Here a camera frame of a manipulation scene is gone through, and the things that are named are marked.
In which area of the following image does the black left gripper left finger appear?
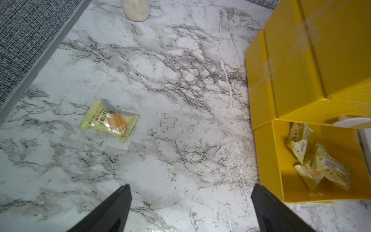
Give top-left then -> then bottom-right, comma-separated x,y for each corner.
69,185 -> 132,232

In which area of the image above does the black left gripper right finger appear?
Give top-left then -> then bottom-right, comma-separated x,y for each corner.
251,184 -> 314,232

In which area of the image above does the yellow cookie packet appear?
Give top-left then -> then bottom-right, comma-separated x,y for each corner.
294,164 -> 324,191
79,100 -> 140,143
303,144 -> 351,192
287,123 -> 313,164

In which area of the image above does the yellow plastic drawer cabinet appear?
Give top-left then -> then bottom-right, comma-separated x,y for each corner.
245,1 -> 371,203

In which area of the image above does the glass jar black lid left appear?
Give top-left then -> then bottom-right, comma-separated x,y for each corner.
121,0 -> 150,22

